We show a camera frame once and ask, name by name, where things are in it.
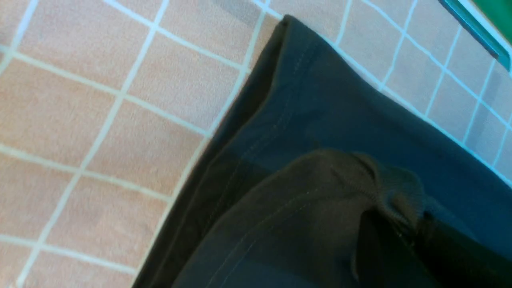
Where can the dark gray long-sleeve top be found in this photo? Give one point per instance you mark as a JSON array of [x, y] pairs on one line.
[[315, 179]]

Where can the pink checkered tablecloth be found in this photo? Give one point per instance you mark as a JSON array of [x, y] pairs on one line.
[[107, 104]]

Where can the green backdrop cloth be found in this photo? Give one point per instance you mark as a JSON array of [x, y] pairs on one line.
[[499, 12]]

